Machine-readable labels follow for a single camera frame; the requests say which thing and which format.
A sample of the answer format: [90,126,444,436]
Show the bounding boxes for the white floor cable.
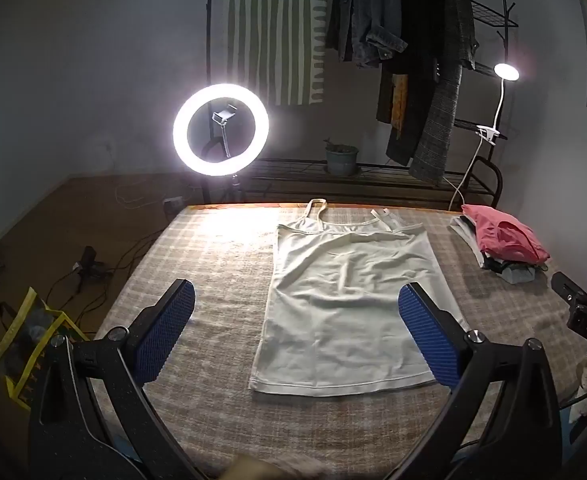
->
[116,182,146,206]

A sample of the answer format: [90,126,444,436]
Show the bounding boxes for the potted plant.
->
[323,136,360,177]

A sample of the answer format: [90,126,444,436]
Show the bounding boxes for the black ring light stand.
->
[200,137,248,206]

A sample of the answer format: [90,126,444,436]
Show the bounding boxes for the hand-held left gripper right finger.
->
[397,281,564,480]

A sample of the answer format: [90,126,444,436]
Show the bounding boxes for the grey-blue folded garment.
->
[503,265,540,285]

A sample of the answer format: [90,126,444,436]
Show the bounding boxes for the phone holder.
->
[210,105,239,161]

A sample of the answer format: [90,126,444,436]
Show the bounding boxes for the orange scarf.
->
[391,74,409,131]

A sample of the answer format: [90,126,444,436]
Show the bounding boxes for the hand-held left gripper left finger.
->
[28,278,209,480]

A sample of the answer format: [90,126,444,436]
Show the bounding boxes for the pink folded garment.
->
[461,204,551,265]

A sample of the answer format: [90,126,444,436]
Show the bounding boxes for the dark folded garment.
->
[483,257,549,275]

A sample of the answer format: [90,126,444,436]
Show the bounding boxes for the black metal clothes rack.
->
[206,0,519,211]

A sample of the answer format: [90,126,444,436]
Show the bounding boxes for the white folded garment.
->
[450,215,487,268]

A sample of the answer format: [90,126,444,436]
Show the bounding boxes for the white lamp cable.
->
[448,135,490,211]

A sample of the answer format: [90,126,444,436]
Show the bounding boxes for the hanging blue jeans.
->
[325,0,408,68]

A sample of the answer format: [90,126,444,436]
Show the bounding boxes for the green striped hanging cloth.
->
[223,0,330,107]

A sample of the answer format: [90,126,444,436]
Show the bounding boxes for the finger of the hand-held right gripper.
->
[551,271,587,311]

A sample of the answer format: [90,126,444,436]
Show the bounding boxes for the yellow-trimmed bag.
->
[0,287,89,408]

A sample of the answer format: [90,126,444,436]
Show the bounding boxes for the beige plaid blanket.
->
[93,202,587,480]

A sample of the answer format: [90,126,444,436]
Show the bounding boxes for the grey plaid coat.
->
[407,0,477,184]

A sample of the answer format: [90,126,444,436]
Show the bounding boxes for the black coat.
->
[376,0,441,166]

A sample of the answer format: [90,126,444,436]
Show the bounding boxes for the white tank top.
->
[248,199,467,397]

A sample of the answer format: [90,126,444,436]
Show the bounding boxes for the black device with cables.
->
[70,246,109,291]

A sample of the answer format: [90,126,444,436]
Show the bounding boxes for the white clip lamp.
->
[476,62,520,145]

